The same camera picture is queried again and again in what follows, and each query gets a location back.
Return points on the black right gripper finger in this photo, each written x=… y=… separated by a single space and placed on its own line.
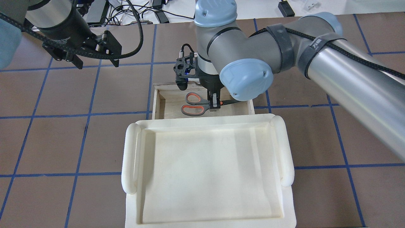
x=214 y=102

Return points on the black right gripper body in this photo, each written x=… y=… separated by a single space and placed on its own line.
x=210 y=84

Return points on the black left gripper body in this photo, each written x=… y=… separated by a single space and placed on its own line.
x=65 y=28

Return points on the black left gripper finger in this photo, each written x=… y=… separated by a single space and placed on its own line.
x=58 y=54
x=110 y=45

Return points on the red grey handled scissors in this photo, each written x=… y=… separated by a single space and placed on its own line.
x=196 y=106

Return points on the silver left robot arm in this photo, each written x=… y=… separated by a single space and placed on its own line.
x=31 y=16

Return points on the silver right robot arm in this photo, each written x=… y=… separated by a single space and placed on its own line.
x=372 y=93

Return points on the wooden drawer box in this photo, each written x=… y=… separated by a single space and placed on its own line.
x=168 y=100

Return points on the white plastic tray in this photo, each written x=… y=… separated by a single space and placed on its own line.
x=209 y=172

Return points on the black power adapter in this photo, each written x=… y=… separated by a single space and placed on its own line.
x=285 y=9

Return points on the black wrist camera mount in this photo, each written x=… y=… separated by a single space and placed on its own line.
x=185 y=69

